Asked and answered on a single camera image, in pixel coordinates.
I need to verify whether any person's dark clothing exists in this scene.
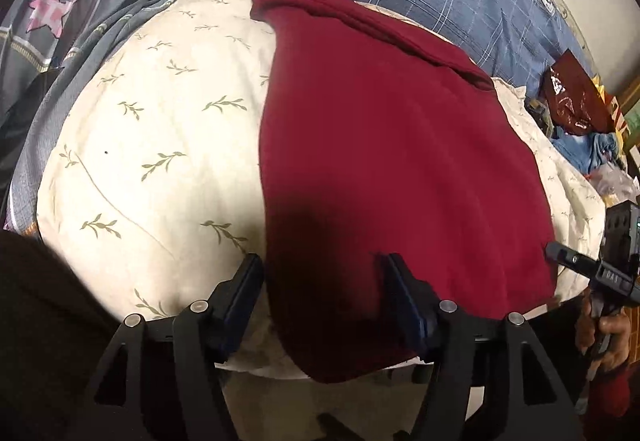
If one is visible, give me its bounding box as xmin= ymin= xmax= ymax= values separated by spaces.
xmin=0 ymin=230 xmax=166 ymax=441

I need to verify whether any dark red plastic bag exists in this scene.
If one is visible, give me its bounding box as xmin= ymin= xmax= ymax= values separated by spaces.
xmin=544 ymin=48 xmax=615 ymax=137

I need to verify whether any clear plastic bag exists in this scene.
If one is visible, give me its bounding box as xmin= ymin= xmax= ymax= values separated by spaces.
xmin=587 ymin=164 xmax=640 ymax=208

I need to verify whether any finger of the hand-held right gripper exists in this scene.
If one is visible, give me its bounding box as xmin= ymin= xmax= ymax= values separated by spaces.
xmin=544 ymin=242 xmax=601 ymax=276

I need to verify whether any dark red garment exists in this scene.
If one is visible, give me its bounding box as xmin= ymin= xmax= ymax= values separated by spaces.
xmin=250 ymin=0 xmax=559 ymax=385

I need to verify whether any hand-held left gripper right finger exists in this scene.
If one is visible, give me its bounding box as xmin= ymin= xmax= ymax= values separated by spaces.
xmin=376 ymin=253 xmax=583 ymax=441

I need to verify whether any person's right hand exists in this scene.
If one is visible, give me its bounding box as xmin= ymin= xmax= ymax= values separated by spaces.
xmin=575 ymin=297 xmax=633 ymax=371

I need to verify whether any blue cloth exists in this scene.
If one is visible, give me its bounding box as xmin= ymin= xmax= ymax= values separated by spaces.
xmin=552 ymin=127 xmax=623 ymax=173

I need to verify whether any person's red sleeve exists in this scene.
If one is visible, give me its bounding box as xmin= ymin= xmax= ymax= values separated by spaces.
xmin=582 ymin=356 xmax=633 ymax=441

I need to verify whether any grey star-print quilt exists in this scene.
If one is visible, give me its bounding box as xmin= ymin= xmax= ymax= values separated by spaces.
xmin=0 ymin=0 xmax=191 ymax=232

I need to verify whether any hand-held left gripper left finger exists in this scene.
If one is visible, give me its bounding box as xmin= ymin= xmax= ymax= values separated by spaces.
xmin=82 ymin=253 xmax=265 ymax=441

